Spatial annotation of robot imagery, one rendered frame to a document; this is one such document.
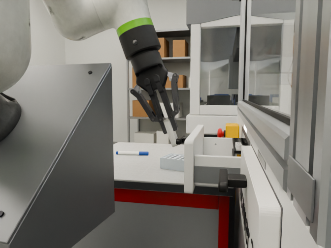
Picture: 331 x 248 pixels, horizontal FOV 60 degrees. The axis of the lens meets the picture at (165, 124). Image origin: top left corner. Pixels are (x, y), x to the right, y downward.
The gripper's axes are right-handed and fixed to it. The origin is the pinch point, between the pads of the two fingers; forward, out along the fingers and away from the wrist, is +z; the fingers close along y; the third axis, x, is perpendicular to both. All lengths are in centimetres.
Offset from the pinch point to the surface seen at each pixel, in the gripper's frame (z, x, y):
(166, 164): 11.7, -24.1, 10.8
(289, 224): 6, 49, -17
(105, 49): -152, -433, 163
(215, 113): 4, -80, -7
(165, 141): 38, -382, 101
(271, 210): 5.6, 45.7, -16.1
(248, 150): 5.2, 21.9, -16.0
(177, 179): 15.1, -13.1, 6.1
